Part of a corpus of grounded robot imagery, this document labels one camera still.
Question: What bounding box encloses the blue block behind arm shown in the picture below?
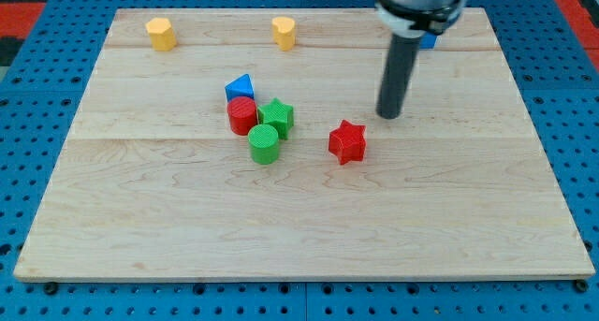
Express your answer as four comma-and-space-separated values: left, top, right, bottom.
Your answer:
420, 33, 437, 50

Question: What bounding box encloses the green circle block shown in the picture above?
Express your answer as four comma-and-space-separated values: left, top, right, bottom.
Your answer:
247, 124, 279, 165

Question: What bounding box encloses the green star block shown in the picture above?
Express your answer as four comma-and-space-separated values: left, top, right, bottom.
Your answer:
257, 98, 294, 140

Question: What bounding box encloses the red star block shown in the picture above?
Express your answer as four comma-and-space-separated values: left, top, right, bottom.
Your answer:
328, 120, 367, 165

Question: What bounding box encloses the red circle block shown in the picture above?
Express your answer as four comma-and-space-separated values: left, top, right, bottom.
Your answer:
226, 96, 258, 136

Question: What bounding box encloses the wooden board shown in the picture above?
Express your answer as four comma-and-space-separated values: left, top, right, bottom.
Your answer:
14, 8, 595, 283

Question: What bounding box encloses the blue triangle block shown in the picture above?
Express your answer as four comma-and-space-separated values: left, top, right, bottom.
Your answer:
225, 74, 255, 102

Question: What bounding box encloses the yellow heart block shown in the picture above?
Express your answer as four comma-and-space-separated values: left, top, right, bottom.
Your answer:
271, 16, 296, 51

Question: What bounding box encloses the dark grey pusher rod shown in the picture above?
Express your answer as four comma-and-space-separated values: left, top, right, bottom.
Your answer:
376, 35, 421, 120

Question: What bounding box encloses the yellow octagon block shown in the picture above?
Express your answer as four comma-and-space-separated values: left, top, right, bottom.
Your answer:
145, 18, 177, 51

